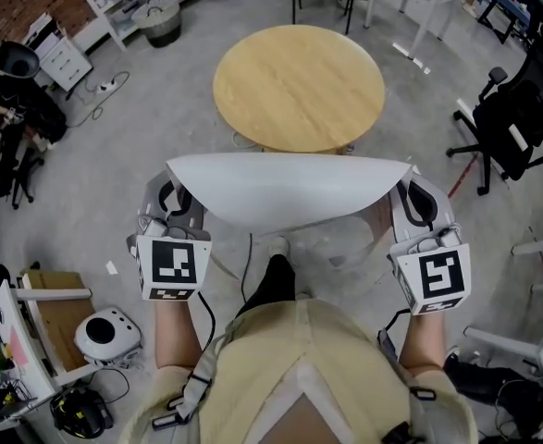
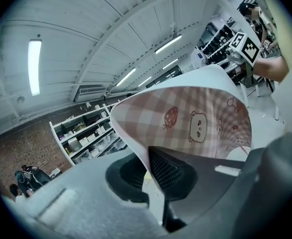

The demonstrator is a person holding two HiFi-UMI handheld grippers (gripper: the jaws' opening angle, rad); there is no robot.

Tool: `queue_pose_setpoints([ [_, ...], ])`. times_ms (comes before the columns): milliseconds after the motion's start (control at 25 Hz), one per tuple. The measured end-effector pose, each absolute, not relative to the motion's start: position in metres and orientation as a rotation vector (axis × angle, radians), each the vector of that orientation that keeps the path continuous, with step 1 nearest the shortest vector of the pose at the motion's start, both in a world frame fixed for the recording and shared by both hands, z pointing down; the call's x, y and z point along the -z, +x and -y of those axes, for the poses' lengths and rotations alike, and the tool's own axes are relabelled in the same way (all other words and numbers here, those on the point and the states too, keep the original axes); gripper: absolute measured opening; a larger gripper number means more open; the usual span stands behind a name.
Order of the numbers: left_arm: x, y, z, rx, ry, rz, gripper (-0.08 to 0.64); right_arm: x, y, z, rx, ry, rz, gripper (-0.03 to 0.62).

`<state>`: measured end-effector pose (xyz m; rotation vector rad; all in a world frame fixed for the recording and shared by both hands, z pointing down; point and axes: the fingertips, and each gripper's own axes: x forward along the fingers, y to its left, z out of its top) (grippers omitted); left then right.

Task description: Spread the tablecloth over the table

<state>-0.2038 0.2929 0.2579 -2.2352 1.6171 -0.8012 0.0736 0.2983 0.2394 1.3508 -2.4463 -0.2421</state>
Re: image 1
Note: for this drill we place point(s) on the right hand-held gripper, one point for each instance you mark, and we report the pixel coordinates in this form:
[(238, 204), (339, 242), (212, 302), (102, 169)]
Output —
[(437, 275)]

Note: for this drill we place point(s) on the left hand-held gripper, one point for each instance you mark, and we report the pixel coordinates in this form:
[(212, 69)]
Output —
[(171, 266)]

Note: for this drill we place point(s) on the person's left forearm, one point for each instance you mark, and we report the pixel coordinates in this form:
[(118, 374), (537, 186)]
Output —
[(176, 336)]

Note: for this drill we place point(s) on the person's right forearm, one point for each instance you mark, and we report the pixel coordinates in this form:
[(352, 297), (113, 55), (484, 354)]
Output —
[(423, 340)]

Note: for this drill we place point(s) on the white round device black lens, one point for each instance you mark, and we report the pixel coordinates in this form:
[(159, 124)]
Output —
[(107, 336)]

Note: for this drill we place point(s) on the person's black trouser leg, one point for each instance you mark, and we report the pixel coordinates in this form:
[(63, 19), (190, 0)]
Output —
[(273, 280)]

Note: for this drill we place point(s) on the person's white shoe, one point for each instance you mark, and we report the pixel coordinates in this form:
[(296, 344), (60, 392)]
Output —
[(279, 244)]

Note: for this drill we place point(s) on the black bag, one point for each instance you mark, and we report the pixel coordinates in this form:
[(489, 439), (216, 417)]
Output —
[(493, 382)]

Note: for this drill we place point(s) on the brown wooden board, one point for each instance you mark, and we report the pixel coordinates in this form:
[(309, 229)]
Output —
[(63, 322)]

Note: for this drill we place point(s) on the person's beige shirt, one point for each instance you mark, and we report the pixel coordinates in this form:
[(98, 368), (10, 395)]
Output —
[(308, 363)]

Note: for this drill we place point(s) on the white cluttered workbench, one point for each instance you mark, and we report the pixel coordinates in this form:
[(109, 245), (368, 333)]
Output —
[(16, 340)]

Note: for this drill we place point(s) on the black office chair with headrest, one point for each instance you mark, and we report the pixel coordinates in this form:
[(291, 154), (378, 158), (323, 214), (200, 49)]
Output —
[(521, 123)]

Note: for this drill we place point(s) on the white power strip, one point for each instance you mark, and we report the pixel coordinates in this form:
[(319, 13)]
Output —
[(106, 86)]

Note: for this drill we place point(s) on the round wooden table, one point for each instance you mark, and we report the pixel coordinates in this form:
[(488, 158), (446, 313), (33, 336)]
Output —
[(299, 86)]

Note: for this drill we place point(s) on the white drawer cabinet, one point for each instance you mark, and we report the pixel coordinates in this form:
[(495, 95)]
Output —
[(65, 60)]

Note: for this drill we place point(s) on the woven basket with dark base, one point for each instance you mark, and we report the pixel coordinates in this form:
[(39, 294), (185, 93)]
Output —
[(157, 23)]

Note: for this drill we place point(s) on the black bowl-shaped lamp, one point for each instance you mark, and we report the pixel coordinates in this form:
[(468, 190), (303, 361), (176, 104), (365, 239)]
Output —
[(16, 60)]

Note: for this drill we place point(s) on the white shelf unit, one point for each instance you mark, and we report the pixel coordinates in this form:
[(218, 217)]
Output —
[(114, 3)]

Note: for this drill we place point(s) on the blue-topped black work table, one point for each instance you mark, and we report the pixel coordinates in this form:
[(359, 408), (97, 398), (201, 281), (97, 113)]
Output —
[(507, 3)]

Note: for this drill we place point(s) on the white metal table frame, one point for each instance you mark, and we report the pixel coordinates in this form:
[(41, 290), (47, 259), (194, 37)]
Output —
[(541, 340)]

